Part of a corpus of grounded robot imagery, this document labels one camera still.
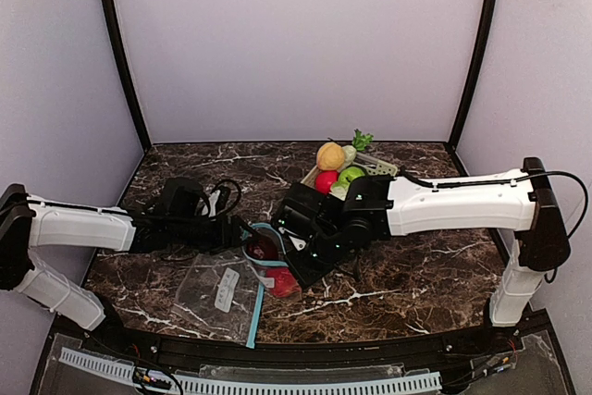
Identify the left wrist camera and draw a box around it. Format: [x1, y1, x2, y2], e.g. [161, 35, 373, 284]
[199, 179, 242, 218]

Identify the black left frame post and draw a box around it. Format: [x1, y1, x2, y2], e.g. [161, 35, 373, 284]
[101, 0, 152, 153]

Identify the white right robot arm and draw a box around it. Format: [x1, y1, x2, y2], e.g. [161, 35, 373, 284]
[272, 157, 571, 328]

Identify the round red fruit toy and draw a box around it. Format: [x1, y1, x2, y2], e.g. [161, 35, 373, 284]
[314, 170, 339, 194]

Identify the white radish with leaves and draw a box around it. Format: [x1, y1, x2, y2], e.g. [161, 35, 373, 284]
[342, 129, 374, 167]

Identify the black table edge rail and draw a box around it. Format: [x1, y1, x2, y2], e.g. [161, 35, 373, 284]
[81, 310, 535, 374]

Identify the black frame post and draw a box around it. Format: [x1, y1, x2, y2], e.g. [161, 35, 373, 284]
[448, 0, 497, 151]
[101, 0, 152, 153]

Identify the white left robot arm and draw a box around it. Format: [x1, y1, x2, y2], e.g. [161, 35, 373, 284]
[1, 178, 250, 331]

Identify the light blue cable duct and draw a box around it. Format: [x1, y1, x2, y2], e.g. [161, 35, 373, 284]
[58, 347, 442, 395]

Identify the white green cabbage toy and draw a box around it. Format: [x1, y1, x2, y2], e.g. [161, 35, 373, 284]
[330, 181, 350, 201]

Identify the clear zip bag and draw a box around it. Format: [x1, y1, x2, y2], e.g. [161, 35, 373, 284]
[241, 223, 302, 299]
[172, 251, 265, 349]

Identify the pale green perforated basket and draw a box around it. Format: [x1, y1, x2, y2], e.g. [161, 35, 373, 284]
[301, 152, 399, 189]

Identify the black right frame post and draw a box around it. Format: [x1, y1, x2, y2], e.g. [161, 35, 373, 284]
[448, 0, 497, 151]

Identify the yellow peach toy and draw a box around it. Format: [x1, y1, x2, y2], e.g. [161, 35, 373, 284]
[316, 142, 345, 171]

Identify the dark red apple toy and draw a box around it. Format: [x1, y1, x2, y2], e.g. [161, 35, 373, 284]
[245, 231, 279, 261]

